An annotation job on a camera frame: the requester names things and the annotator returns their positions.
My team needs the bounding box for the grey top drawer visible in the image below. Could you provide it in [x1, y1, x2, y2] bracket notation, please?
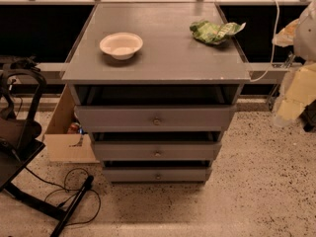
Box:
[74, 106, 236, 132]

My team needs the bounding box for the grey drawer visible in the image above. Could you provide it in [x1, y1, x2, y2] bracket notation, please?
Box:
[103, 168, 211, 183]
[74, 106, 236, 132]
[94, 141, 221, 161]

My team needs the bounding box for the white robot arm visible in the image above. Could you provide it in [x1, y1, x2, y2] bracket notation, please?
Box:
[274, 0, 316, 127]

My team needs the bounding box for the grey drawer cabinet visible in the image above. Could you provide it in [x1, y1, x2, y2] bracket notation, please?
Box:
[63, 3, 250, 170]

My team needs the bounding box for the grey middle drawer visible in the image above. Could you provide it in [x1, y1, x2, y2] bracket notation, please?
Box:
[94, 141, 221, 161]

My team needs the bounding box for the grey bottom drawer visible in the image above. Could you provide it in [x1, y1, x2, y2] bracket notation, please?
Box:
[103, 168, 211, 183]

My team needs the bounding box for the red can in box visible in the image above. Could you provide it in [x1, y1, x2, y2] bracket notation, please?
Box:
[67, 122, 81, 134]

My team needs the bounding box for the green crumpled chip bag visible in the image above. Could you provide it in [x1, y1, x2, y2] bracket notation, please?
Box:
[190, 20, 246, 45]

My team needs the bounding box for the cardboard box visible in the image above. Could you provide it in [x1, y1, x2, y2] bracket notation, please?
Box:
[44, 86, 98, 163]

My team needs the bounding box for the black chair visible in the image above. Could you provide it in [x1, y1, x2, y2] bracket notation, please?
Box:
[0, 56, 94, 237]

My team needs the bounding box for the black floor cable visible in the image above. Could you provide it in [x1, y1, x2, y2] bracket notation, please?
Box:
[24, 166, 102, 227]

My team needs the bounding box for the metal diagonal bracket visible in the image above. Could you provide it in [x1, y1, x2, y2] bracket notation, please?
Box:
[266, 51, 295, 111]

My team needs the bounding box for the white hanging cable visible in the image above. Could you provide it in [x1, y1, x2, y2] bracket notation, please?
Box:
[249, 0, 281, 83]

